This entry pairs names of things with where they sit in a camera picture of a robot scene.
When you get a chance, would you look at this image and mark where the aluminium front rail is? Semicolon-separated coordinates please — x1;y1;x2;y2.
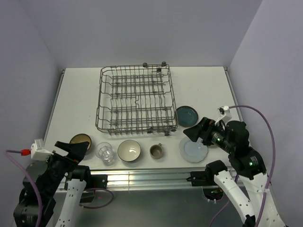
91;167;205;191

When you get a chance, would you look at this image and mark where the teal white-dotted bowl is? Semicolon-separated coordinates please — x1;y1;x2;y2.
117;140;142;162

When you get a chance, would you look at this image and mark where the teal glazed saucer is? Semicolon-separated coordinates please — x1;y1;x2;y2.
176;106;198;127

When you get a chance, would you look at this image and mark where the grey wire dish rack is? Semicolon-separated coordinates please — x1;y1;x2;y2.
95;61;178;136

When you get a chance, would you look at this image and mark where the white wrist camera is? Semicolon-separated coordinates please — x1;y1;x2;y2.
215;106;232;125
30;139;53;161

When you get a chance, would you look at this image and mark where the light blue scalloped plate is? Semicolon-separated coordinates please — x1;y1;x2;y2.
178;137;208;163

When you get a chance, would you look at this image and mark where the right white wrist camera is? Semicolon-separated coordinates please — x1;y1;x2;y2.
215;106;232;125

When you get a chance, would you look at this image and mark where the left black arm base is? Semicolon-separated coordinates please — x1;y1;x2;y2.
80;175;107;203

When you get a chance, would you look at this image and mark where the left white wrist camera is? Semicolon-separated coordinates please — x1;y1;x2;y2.
30;139;53;161

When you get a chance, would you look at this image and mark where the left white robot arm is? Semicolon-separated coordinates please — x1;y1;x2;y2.
13;140;92;227

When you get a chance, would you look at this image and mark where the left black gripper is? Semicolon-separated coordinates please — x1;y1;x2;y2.
45;140;89;194

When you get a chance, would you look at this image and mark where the clear drinking glass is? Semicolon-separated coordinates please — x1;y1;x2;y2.
95;142;115;166

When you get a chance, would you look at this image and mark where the dark patterned bowl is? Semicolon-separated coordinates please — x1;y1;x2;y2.
70;133;92;156

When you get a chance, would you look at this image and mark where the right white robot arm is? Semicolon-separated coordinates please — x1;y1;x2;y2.
183;117;286;227

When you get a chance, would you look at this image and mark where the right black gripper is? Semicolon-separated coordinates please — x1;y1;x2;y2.
183;115;234;152

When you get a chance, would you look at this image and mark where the grey ceramic mug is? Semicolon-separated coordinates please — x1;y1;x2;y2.
150;143;163;159

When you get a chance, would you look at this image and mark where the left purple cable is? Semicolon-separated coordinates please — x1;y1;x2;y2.
5;148;44;227

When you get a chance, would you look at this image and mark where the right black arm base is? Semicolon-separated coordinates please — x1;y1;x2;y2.
186;171;214;187

